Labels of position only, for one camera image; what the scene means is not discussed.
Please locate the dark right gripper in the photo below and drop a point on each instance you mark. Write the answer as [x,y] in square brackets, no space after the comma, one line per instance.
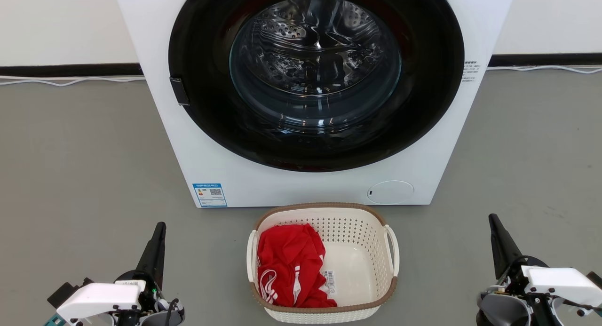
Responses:
[503,309]

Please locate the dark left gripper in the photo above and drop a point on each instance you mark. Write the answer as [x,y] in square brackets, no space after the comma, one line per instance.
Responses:
[151,300]

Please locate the white perforated plastic laundry basket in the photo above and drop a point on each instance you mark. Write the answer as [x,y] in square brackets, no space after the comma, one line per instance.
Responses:
[357,265]

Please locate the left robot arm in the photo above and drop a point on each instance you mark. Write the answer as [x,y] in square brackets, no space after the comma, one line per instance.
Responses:
[70,290]

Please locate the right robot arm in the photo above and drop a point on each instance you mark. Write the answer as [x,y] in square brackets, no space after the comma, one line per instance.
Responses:
[595,279]

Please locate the blue energy label sticker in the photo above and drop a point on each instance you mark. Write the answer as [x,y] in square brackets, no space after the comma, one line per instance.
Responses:
[209,195]

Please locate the white front-load washing machine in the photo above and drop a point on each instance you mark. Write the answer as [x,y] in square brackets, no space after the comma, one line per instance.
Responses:
[470,142]

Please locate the round white filter cover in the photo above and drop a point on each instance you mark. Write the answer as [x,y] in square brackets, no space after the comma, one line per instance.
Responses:
[390,192]

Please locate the red garment with white stripes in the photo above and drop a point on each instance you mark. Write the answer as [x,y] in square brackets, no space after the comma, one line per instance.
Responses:
[287,260]

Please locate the black round washer door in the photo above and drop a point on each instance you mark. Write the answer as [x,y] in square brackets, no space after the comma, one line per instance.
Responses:
[211,109]

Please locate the black washer door latch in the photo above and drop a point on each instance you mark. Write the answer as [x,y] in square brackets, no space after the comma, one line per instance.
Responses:
[179,91]

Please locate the white barcode sticker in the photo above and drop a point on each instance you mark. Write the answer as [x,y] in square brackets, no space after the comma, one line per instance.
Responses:
[329,281]

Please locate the small printed text sticker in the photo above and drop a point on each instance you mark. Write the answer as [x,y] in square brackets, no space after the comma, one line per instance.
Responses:
[470,72]

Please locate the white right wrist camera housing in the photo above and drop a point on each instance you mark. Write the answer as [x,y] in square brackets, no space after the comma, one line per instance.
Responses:
[559,283]

